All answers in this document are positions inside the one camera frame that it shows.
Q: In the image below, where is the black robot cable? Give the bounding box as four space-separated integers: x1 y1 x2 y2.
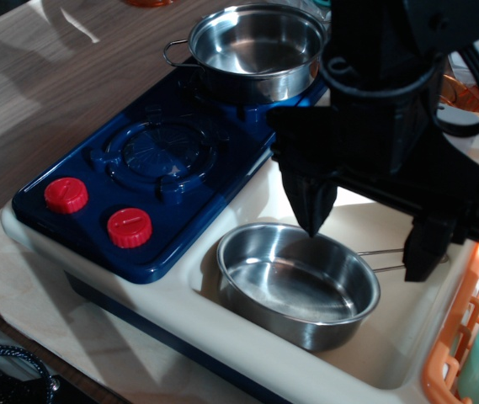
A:
432 44 479 138

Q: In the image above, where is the left red stove knob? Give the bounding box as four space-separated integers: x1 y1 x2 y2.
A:
44 177 89 215

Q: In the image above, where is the orange translucent plastic toy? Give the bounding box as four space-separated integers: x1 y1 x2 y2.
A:
439 74 479 116

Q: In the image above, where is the steel pot with loop handles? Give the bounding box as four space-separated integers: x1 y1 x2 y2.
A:
163 3 328 105

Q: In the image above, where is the red stove knob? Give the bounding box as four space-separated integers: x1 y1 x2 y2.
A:
44 177 89 215
107 208 153 248

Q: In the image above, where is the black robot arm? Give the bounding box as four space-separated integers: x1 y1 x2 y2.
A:
267 1 479 282

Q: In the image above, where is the grey toy faucet base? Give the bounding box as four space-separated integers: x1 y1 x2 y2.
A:
437 104 479 126

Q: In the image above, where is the dark blue toy stove top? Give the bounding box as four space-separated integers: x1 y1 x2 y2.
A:
11 57 328 285

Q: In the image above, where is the right red stove knob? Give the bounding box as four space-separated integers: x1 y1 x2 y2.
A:
107 208 153 248

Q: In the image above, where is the orange plastic dish rack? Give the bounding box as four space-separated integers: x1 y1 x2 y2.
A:
421 244 479 403

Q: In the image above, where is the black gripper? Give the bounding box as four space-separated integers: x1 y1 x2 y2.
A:
267 96 479 282

